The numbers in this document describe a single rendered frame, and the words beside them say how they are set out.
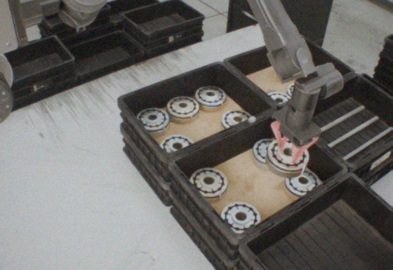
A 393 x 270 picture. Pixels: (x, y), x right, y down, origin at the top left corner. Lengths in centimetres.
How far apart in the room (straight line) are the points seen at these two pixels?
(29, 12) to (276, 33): 47
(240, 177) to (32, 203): 64
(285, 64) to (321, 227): 49
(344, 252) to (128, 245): 59
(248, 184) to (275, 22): 52
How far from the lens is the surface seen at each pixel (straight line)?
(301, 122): 92
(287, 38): 87
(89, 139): 152
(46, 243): 128
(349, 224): 120
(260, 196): 119
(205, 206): 102
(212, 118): 139
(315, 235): 115
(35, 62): 237
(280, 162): 100
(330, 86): 92
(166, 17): 267
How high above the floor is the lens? 175
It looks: 42 degrees down
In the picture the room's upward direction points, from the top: 3 degrees clockwise
